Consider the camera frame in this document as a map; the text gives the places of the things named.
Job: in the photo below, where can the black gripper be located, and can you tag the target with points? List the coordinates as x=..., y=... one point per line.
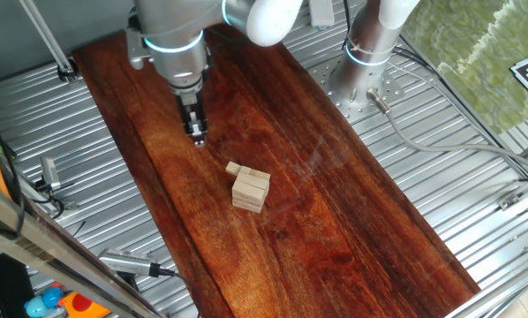
x=189, y=106

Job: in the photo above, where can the pale wooden Jenga block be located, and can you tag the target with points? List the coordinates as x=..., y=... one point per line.
x=233, y=168
x=245, y=169
x=265, y=176
x=251, y=180
x=246, y=206
x=255, y=172
x=248, y=192

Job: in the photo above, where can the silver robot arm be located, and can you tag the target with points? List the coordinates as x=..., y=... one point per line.
x=175, y=44

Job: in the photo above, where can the dark red wooden board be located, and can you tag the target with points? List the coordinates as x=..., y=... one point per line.
x=312, y=221

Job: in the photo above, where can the aluminium stand pole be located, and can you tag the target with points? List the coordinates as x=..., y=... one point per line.
x=47, y=40

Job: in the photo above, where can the white power strip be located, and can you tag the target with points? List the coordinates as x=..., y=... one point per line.
x=321, y=13

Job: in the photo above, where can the orange emergency stop box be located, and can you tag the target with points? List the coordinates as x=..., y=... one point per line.
x=83, y=305

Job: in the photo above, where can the light blue round toy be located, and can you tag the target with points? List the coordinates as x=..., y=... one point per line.
x=35, y=307

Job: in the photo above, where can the black equipment case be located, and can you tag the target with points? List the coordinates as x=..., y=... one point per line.
x=3, y=287

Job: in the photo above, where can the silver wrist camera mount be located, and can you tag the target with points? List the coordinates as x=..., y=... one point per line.
x=136, y=48

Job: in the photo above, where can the silver ribbed camera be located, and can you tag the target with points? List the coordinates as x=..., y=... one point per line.
x=125, y=261

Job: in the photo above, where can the small grey camera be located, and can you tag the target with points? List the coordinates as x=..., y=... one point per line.
x=50, y=172

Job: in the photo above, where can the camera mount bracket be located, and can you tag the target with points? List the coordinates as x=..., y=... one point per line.
x=127, y=279

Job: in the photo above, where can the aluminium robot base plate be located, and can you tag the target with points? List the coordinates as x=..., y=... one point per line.
x=356, y=114

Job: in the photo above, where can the steel frame bar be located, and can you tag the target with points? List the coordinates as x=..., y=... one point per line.
x=47, y=247

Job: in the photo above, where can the aluminium corner bracket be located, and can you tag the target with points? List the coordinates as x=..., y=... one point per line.
x=509, y=201

